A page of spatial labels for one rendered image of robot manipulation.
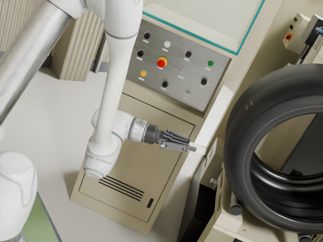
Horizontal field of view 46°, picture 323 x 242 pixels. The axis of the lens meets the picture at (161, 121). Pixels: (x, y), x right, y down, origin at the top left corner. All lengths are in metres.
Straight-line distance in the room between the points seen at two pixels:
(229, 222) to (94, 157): 0.56
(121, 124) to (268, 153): 0.70
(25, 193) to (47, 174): 1.62
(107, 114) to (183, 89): 0.87
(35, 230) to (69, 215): 1.16
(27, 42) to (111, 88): 0.28
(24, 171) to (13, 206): 0.09
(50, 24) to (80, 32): 2.68
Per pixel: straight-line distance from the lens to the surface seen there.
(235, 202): 1.47
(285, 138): 1.73
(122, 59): 1.16
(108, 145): 1.30
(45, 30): 1.10
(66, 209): 2.47
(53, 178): 2.66
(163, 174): 2.21
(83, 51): 3.88
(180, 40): 1.96
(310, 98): 1.24
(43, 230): 1.30
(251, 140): 1.28
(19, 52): 1.11
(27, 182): 1.06
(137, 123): 1.42
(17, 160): 1.08
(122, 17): 1.03
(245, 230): 1.58
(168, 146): 1.40
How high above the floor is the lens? 1.69
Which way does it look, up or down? 26 degrees down
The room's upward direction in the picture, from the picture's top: 24 degrees clockwise
